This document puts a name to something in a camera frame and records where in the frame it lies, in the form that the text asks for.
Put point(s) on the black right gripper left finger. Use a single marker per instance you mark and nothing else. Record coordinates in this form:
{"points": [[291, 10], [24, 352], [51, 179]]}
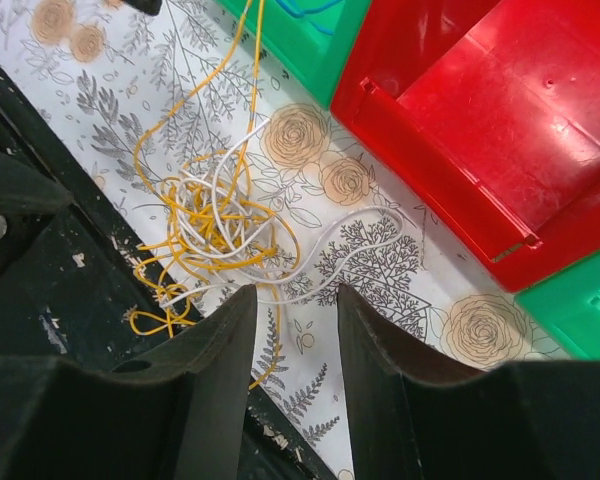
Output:
{"points": [[174, 412]]}

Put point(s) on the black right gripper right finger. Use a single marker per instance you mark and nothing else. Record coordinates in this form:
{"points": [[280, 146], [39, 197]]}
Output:
{"points": [[415, 413]]}

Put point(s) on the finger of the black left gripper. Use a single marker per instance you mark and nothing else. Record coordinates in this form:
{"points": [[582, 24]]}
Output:
{"points": [[148, 7]]}

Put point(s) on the green plastic bin left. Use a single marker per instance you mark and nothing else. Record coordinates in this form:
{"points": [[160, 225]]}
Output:
{"points": [[311, 39]]}

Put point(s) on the green plastic bin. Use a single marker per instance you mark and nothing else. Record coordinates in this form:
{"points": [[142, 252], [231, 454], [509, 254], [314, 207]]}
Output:
{"points": [[311, 39], [567, 307]]}

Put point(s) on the floral table mat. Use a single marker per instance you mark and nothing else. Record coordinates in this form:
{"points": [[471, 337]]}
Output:
{"points": [[137, 98]]}

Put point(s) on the green plastic bin right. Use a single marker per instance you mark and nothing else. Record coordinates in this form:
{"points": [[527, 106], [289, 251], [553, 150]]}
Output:
{"points": [[567, 307]]}

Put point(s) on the red plastic bin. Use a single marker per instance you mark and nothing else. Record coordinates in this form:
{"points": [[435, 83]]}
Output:
{"points": [[490, 112]]}

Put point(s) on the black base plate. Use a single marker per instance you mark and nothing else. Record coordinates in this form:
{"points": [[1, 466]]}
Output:
{"points": [[66, 286]]}

